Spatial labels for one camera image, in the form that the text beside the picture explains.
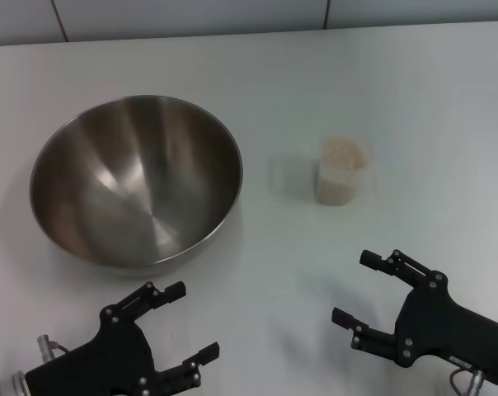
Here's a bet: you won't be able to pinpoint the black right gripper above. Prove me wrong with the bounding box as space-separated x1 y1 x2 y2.
331 248 498 387

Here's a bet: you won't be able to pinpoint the left gripper connector cable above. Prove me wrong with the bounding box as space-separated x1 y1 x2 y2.
35 334 71 365

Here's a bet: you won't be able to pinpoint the clear plastic measuring cup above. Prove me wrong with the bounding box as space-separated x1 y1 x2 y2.
314 136 372 206

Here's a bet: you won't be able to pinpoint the gripper connector cable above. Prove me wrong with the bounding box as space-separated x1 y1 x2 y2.
35 334 71 365
449 368 488 396

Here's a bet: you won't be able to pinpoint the white rice grains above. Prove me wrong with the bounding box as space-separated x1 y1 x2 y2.
319 139 365 205

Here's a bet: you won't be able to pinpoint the stainless steel mixing bowl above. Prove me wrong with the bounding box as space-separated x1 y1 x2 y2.
29 94 245 278

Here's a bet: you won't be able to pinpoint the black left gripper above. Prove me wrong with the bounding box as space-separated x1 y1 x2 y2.
25 281 221 396

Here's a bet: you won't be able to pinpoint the right gripper connector cable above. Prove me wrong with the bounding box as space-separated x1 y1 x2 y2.
449 368 488 396

